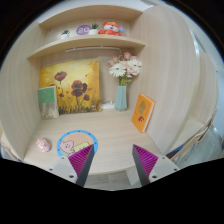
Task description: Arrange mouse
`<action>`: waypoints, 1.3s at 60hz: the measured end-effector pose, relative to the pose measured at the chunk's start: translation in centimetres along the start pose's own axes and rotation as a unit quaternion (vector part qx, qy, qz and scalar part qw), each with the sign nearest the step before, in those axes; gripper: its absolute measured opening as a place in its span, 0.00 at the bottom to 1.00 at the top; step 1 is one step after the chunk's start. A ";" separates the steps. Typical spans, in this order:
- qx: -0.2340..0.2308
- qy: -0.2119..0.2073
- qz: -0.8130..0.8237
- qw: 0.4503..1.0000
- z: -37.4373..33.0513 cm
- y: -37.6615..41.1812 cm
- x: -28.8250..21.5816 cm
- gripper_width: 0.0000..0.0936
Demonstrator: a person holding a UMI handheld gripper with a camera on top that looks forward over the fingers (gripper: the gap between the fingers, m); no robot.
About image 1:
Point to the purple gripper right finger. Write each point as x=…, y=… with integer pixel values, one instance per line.
x=150, y=167

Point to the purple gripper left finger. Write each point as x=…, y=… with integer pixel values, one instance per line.
x=74, y=168

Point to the round pig mouse pad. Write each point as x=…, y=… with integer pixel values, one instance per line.
x=74, y=141

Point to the pink pig-shaped mouse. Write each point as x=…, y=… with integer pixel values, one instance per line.
x=43, y=144

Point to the orange book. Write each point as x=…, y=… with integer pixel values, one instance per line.
x=143, y=112

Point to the teal geometric vase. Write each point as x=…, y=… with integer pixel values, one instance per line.
x=121, y=100

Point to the white power adapter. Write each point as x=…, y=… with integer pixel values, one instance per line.
x=108, y=104

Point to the yellow poppy flower painting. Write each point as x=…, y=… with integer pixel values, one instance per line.
x=77, y=85

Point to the pink and white flower bouquet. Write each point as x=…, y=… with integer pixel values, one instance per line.
x=124, y=67

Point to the white under-shelf light bar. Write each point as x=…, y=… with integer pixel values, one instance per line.
x=88, y=48

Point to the small potted plant left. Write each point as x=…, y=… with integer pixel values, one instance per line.
x=65, y=34

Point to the small potted plant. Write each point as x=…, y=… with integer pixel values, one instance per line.
x=94, y=29
x=65, y=34

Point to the purple round number sign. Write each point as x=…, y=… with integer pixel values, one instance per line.
x=83, y=30

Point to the small potted plant right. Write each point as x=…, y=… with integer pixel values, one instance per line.
x=94, y=29

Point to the red lucky cat plush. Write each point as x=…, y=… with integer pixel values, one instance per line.
x=111, y=28

